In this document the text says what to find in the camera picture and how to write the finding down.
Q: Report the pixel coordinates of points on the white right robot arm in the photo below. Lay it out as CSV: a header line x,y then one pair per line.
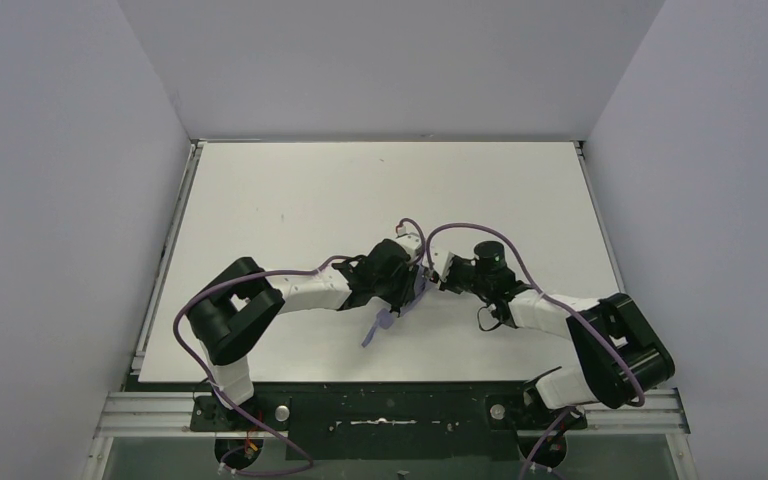
x,y
618,352

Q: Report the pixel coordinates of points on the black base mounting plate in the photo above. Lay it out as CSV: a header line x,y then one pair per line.
x,y
497,420

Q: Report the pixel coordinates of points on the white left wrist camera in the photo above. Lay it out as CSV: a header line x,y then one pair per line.
x,y
413,245

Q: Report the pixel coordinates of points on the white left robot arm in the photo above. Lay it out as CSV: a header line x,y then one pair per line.
x,y
231,314

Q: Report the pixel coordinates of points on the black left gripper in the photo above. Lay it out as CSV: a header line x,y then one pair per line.
x,y
408,279

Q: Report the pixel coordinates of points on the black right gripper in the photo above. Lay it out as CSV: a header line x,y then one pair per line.
x,y
454,278

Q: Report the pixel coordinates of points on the purple folding umbrella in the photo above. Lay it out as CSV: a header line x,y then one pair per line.
x,y
385,317

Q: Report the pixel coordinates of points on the aluminium frame rail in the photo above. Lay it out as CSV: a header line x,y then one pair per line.
x,y
146,434

